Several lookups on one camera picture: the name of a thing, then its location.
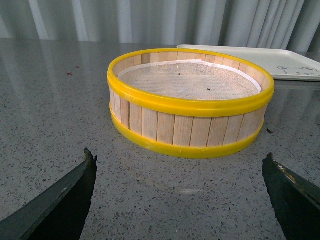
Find grey pleated curtain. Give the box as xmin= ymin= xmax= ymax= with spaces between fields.
xmin=0 ymin=0 xmax=320 ymax=53

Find white mesh steamer liner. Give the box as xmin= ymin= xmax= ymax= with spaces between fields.
xmin=118 ymin=59 xmax=262 ymax=101

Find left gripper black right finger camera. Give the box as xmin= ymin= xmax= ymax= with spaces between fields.
xmin=262 ymin=153 xmax=320 ymax=240

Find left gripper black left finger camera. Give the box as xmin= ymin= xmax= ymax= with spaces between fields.
xmin=0 ymin=148 xmax=98 ymax=240

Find white bear print tray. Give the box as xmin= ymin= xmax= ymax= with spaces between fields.
xmin=177 ymin=44 xmax=320 ymax=82

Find wooden steamer basket yellow rims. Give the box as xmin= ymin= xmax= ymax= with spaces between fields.
xmin=107 ymin=48 xmax=275 ymax=159

